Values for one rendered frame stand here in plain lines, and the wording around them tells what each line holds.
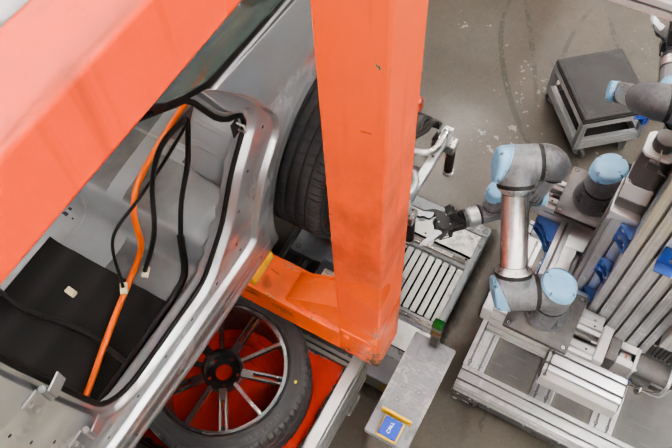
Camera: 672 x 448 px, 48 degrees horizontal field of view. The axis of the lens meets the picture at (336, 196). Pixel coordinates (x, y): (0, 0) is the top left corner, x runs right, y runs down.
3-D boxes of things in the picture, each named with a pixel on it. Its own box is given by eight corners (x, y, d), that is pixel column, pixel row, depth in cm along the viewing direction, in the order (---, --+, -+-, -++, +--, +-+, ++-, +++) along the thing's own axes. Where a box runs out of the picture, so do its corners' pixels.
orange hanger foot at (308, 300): (247, 254, 302) (234, 212, 273) (361, 312, 287) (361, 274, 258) (224, 288, 295) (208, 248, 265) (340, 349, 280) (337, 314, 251)
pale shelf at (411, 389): (415, 333, 293) (416, 330, 290) (455, 353, 288) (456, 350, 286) (363, 431, 274) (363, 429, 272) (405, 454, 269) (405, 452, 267)
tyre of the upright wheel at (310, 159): (364, 47, 306) (290, 68, 248) (417, 68, 299) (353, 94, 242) (321, 189, 333) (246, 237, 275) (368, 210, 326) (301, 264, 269)
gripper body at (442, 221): (437, 241, 275) (468, 233, 277) (439, 230, 268) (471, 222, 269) (430, 224, 279) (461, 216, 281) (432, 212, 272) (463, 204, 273)
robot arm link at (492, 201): (516, 178, 264) (511, 195, 273) (485, 179, 264) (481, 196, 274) (520, 197, 260) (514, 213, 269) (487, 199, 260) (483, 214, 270)
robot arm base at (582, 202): (620, 192, 277) (628, 177, 268) (607, 223, 270) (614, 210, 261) (580, 176, 281) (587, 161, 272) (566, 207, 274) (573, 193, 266)
